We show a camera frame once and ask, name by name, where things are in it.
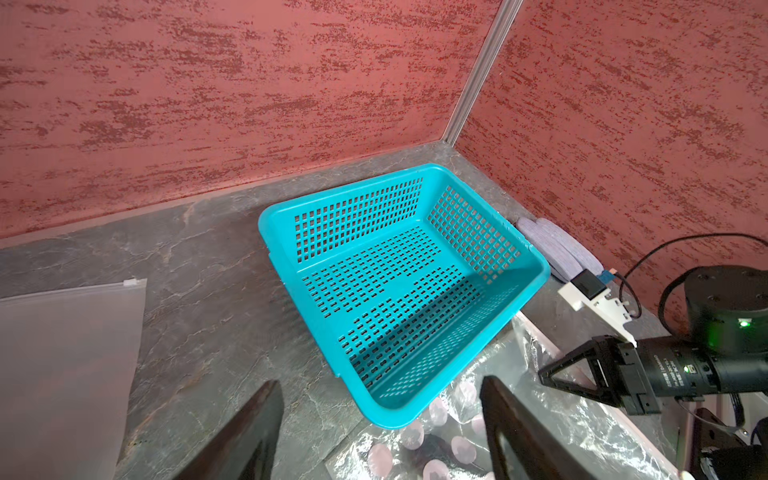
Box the purple roller right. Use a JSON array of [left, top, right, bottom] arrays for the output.
[[535, 218, 604, 275]]

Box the purple roller left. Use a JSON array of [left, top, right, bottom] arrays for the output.
[[515, 217, 584, 283]]

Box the teal plastic basket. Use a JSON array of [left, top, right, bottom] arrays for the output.
[[258, 164, 550, 429]]

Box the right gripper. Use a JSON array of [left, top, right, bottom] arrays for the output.
[[538, 335, 719, 415]]

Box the right corner aluminium post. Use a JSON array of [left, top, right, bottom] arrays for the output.
[[442, 0, 524, 147]]

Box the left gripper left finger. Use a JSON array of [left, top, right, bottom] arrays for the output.
[[176, 380, 284, 480]]

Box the pink dotted zip-top bag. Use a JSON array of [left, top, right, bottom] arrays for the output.
[[325, 314, 684, 479]]

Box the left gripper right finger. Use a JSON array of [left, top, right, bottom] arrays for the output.
[[480, 376, 594, 479]]

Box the purple roller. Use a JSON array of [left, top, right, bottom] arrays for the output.
[[515, 217, 584, 283], [535, 218, 604, 275]]

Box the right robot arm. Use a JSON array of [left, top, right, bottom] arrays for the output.
[[538, 265, 767, 479]]

